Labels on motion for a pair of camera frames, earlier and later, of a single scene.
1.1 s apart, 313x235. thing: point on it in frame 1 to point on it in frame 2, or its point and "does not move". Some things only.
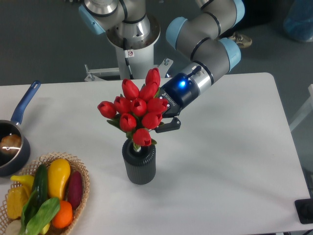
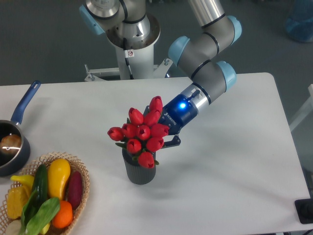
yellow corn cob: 16,197 does not move
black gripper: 180,91 to 177,112
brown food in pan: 12,140 does not move
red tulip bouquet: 137,111 to 143,134
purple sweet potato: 75,190 does not move
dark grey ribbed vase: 140,166 does not move
